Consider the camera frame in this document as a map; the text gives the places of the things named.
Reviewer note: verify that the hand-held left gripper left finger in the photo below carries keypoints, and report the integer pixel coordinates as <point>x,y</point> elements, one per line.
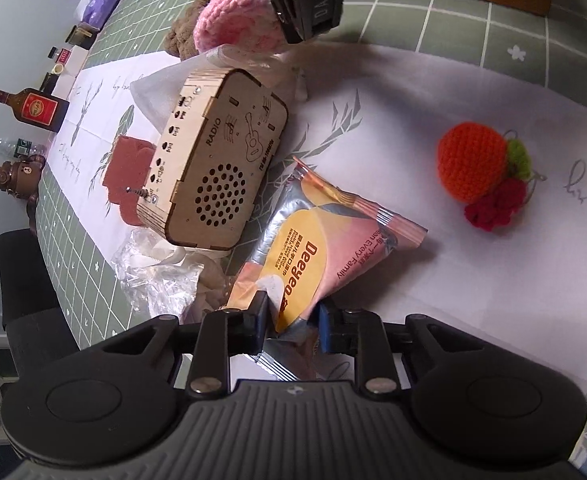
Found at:
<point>260,322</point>

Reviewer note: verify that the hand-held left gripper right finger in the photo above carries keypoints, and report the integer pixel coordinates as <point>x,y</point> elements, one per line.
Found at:
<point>324,329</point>

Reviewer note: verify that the pink crochet toy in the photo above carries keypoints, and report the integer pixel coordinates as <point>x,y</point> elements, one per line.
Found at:
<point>233,17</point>

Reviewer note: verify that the pink and yellow snack packet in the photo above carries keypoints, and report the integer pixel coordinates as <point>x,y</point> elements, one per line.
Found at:
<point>313,240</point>

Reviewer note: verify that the clear plastic bag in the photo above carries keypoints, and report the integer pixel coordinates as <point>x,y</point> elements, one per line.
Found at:
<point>148,275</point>

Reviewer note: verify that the white printed table runner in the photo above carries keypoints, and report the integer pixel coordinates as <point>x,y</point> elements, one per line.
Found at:
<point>423,90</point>

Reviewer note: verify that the wooden radio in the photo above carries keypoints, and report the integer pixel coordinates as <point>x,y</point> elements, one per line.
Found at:
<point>213,150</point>

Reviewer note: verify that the white plastic bag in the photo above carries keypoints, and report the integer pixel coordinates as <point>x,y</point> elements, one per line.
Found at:
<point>156,91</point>

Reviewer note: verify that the red sponge block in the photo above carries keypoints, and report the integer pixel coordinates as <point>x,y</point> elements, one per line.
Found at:
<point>123,172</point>

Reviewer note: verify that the purple tissue pack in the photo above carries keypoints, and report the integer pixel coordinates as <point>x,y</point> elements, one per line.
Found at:
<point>100,5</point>

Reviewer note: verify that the large dark glass jar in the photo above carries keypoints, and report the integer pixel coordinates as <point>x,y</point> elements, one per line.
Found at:
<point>80,36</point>

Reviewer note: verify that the black chair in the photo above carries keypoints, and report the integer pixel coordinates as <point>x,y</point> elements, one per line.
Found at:
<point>23,280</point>

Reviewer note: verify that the white box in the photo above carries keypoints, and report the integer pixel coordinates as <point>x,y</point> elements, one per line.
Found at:
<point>77,69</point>

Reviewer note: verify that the small red label jar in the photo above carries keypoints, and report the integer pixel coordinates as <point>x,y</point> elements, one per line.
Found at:
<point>63,54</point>

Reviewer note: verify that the small yellow round item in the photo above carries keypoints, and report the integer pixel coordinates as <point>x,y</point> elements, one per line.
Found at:
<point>59,68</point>

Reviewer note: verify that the small dark glass jar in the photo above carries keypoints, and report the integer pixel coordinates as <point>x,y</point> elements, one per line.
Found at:
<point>49,82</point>

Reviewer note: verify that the brown bear figurine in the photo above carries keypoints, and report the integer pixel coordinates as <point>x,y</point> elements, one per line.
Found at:
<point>15,175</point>

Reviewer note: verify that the brown liquor bottle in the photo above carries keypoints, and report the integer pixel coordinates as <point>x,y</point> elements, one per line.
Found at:
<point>38,108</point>

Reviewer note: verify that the clear water bottle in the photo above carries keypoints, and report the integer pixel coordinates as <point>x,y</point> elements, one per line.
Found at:
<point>18,146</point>

